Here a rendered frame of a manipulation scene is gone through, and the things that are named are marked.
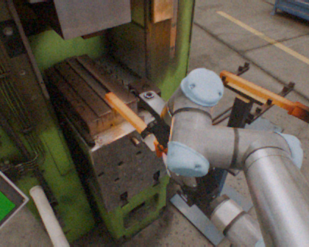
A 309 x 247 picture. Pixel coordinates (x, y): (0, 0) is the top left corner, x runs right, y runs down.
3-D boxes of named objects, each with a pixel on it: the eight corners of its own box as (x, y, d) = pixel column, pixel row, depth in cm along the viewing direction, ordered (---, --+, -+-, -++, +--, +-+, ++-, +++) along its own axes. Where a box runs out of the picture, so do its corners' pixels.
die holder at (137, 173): (171, 172, 130) (176, 108, 98) (107, 213, 114) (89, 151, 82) (116, 115, 162) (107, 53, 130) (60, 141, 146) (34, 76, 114)
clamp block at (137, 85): (162, 102, 101) (162, 90, 96) (145, 111, 97) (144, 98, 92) (145, 89, 107) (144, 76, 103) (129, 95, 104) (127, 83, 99)
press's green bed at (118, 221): (167, 213, 163) (170, 172, 130) (118, 249, 147) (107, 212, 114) (123, 159, 194) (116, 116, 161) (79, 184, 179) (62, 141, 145)
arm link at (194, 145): (233, 173, 39) (235, 112, 43) (162, 162, 40) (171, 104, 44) (224, 183, 46) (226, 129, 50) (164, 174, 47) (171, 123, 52)
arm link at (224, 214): (225, 224, 54) (249, 203, 57) (210, 209, 56) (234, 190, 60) (219, 238, 59) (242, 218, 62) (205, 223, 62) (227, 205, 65)
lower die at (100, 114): (137, 114, 96) (136, 97, 90) (90, 137, 87) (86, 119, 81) (89, 68, 119) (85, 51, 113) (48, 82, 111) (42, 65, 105)
